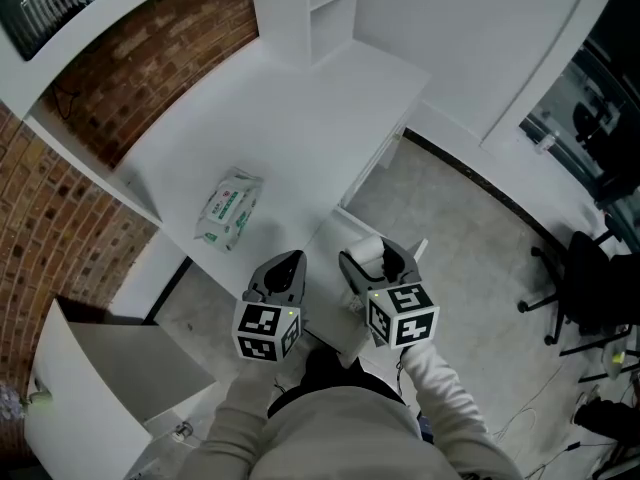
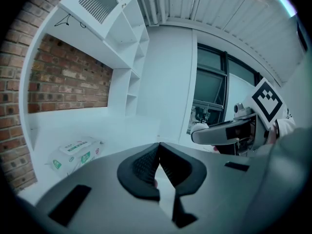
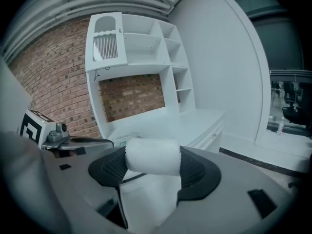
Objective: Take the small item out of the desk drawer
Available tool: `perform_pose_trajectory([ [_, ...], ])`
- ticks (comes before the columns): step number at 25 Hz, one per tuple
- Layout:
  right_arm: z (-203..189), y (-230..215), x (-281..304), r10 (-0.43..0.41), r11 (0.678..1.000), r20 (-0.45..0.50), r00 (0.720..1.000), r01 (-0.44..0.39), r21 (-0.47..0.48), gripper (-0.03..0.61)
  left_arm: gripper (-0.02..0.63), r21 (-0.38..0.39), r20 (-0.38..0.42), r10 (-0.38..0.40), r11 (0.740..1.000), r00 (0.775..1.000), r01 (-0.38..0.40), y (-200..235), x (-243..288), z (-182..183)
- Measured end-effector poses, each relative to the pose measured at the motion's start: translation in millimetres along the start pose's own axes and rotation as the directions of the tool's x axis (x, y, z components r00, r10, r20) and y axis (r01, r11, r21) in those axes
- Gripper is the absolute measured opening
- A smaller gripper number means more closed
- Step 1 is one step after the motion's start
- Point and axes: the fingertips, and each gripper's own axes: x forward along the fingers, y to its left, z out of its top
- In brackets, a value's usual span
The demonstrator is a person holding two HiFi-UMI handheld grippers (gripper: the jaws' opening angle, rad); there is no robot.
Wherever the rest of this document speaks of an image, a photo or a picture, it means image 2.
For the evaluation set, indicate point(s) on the dark framed window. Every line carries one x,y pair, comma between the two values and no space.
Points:
209,89

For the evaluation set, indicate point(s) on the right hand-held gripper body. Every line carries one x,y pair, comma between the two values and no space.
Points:
265,101

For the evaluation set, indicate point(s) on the white slatted panel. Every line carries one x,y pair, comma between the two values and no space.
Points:
100,6

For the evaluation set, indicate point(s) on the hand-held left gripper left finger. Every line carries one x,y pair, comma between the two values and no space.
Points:
139,174

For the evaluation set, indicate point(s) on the white desk with hutch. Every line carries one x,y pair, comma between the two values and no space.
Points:
97,123

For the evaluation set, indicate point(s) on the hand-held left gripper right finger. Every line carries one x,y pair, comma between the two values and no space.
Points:
185,172

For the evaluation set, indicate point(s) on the white green wet wipes pack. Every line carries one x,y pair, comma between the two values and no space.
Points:
73,155

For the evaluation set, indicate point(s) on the person's right forearm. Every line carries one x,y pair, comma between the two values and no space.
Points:
284,128

